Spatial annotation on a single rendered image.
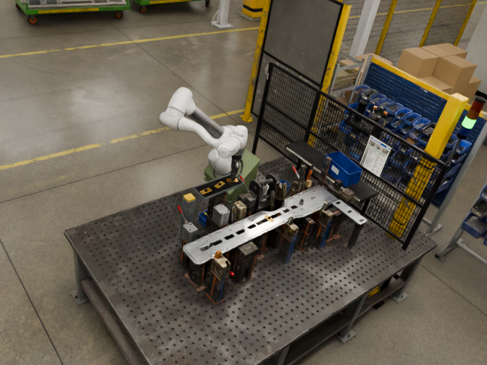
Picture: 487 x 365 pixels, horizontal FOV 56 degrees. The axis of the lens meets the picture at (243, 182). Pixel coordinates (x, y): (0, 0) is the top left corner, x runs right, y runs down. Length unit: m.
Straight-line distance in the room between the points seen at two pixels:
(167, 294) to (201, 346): 0.44
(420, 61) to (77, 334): 5.78
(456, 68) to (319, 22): 2.80
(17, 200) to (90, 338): 1.80
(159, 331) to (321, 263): 1.34
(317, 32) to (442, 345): 3.39
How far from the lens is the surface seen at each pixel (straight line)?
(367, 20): 7.47
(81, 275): 3.84
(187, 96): 3.43
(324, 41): 5.36
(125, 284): 3.22
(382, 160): 3.82
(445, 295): 4.91
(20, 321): 4.01
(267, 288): 3.29
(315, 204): 3.61
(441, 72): 7.66
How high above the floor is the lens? 3.16
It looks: 36 degrees down
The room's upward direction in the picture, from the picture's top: 11 degrees clockwise
